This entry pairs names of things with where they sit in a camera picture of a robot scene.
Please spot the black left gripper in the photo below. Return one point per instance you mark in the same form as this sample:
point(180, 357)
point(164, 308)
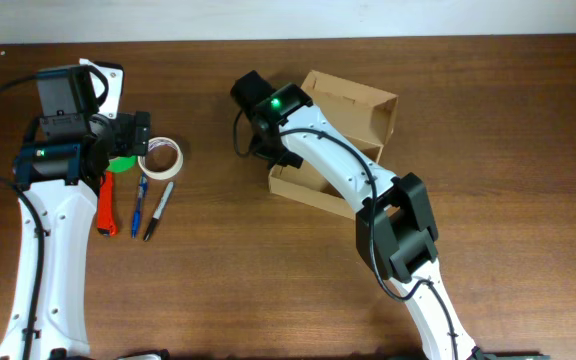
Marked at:
point(132, 132)

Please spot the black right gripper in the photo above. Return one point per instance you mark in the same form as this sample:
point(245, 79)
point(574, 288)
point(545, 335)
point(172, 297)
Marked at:
point(257, 146)

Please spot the green tape roll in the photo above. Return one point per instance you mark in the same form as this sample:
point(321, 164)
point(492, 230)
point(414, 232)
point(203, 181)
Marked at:
point(121, 164)

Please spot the beige masking tape roll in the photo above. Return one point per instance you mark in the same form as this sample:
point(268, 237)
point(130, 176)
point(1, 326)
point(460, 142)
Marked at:
point(164, 159)

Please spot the brown cardboard box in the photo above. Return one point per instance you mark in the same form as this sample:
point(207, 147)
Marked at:
point(363, 114)

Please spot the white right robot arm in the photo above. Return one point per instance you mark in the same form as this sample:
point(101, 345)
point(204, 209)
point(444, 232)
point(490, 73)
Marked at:
point(396, 232)

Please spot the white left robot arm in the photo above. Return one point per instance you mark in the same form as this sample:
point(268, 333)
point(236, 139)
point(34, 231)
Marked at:
point(58, 172)

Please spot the blue pen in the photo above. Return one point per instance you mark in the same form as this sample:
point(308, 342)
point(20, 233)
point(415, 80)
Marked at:
point(141, 192)

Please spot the black marker pen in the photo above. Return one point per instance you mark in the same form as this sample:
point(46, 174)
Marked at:
point(158, 211)

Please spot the red utility knife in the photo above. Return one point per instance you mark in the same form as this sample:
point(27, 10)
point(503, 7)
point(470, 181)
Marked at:
point(106, 224)

